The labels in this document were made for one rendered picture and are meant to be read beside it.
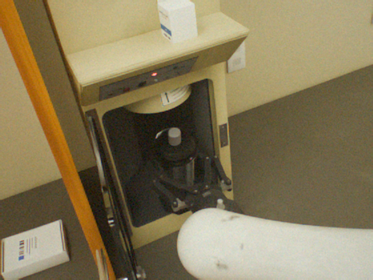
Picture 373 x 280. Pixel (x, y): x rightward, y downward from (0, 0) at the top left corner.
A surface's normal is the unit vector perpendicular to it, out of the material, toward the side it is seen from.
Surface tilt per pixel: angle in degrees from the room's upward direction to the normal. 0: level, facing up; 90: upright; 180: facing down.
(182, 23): 90
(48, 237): 0
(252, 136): 0
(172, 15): 90
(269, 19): 90
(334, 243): 26
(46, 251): 0
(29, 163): 90
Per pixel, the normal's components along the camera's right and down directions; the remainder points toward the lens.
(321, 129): -0.11, -0.79
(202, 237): -0.51, -0.39
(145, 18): 0.41, 0.52
